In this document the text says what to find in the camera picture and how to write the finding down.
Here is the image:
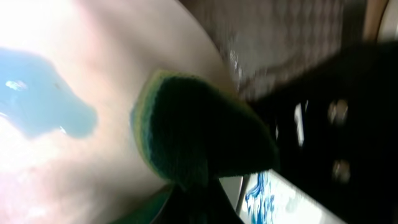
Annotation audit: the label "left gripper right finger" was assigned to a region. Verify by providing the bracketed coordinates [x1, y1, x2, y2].
[206, 179, 243, 224]

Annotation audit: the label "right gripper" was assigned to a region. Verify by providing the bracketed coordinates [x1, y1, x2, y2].
[251, 41, 397, 223]

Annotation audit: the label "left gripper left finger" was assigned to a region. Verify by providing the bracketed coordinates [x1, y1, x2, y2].
[150, 186, 192, 224]

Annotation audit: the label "white plate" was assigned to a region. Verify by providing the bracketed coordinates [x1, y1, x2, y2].
[238, 170, 344, 224]
[1, 1, 236, 223]

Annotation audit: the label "green scrubbing sponge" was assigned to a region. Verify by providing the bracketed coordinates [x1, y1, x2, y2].
[108, 70, 280, 224]

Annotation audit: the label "dark brown serving tray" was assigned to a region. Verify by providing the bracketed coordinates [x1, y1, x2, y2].
[182, 0, 387, 100]

